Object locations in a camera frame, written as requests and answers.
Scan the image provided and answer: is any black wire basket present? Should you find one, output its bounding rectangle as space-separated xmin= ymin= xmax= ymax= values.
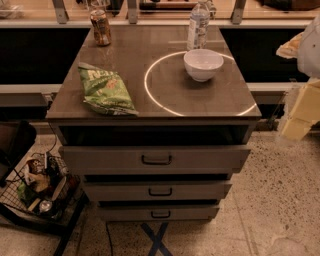
xmin=0 ymin=152 xmax=80 ymax=219

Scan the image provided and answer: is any clear plastic water bottle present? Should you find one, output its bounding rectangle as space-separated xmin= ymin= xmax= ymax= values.
xmin=187 ymin=0 xmax=210 ymax=50

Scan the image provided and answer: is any black power cable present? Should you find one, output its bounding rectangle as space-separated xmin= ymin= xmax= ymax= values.
xmin=105 ymin=221 xmax=115 ymax=256

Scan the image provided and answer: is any grey drawer cabinet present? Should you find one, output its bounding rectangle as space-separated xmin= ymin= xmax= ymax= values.
xmin=47 ymin=25 xmax=261 ymax=209

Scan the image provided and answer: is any white ceramic bowl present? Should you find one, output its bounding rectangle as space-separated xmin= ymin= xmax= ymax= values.
xmin=183 ymin=49 xmax=224 ymax=82

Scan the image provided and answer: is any green jalapeno chip bag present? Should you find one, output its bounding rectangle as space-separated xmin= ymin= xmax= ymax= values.
xmin=78 ymin=62 xmax=138 ymax=116

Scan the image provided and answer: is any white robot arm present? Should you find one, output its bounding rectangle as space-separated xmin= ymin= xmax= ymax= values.
xmin=276 ymin=16 xmax=320 ymax=141

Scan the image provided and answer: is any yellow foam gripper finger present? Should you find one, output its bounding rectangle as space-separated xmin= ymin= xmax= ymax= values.
xmin=281 ymin=81 xmax=320 ymax=141

